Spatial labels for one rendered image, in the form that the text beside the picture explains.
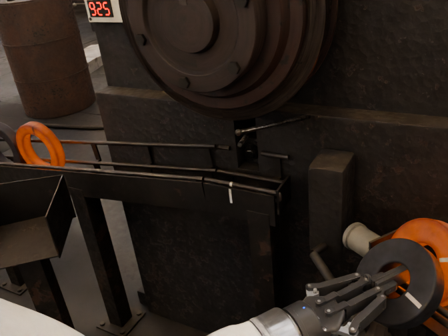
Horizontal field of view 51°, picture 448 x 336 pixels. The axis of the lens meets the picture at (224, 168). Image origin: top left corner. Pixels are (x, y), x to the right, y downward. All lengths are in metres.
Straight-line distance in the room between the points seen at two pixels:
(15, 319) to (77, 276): 1.69
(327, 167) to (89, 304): 1.25
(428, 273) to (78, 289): 1.51
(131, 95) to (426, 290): 0.88
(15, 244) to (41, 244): 0.08
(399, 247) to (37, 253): 0.83
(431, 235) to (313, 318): 0.27
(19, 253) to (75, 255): 0.99
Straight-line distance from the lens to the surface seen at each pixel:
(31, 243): 1.30
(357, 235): 0.99
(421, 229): 0.91
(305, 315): 0.77
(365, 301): 0.83
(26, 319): 0.46
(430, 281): 0.84
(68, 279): 2.13
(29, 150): 1.67
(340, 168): 0.99
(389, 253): 0.90
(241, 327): 0.75
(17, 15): 3.77
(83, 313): 1.95
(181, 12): 0.91
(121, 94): 1.35
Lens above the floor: 1.29
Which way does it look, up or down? 29 degrees down
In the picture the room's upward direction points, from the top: 7 degrees counter-clockwise
